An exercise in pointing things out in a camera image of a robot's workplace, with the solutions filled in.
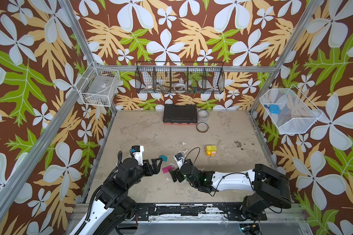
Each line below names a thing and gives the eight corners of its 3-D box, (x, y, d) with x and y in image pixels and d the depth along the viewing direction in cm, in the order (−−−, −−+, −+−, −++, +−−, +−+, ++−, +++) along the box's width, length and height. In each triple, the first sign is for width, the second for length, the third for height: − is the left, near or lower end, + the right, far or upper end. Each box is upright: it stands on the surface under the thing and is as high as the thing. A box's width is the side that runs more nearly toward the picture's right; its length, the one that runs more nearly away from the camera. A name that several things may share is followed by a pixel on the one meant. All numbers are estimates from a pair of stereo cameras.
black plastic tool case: (162, 125, 112) (162, 121, 108) (163, 108, 124) (163, 104, 121) (198, 125, 112) (198, 121, 108) (195, 108, 124) (196, 104, 121)
